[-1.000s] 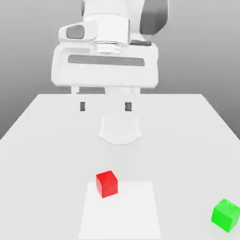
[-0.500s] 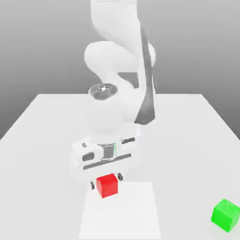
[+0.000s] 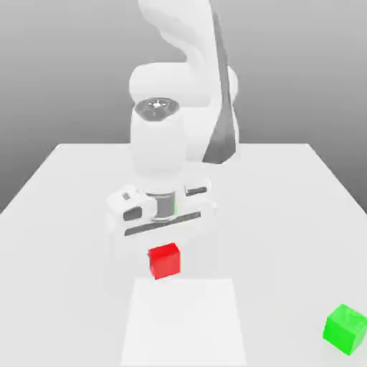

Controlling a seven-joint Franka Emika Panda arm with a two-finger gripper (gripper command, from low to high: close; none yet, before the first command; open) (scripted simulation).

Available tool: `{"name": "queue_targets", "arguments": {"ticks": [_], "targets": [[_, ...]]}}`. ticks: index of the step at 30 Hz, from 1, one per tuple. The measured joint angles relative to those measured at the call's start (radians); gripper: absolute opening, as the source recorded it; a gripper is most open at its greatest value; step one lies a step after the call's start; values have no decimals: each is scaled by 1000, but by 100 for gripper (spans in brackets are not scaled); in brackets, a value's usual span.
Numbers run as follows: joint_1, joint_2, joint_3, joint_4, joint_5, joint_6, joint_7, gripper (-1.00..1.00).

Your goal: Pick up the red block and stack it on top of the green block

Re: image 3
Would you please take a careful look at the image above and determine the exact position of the small red cube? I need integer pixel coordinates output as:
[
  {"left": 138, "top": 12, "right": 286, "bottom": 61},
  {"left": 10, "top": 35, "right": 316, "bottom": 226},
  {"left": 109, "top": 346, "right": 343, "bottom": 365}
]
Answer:
[{"left": 148, "top": 242, "right": 181, "bottom": 281}]

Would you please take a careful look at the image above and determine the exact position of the small green cube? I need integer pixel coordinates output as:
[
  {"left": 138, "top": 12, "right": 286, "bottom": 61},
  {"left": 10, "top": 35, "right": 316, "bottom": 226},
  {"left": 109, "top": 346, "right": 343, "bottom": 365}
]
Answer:
[{"left": 322, "top": 303, "right": 367, "bottom": 357}]

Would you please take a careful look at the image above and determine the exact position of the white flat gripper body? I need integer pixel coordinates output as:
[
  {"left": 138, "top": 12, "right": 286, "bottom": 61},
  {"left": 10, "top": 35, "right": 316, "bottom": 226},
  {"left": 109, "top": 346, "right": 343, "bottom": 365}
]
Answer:
[{"left": 110, "top": 205, "right": 219, "bottom": 253}]

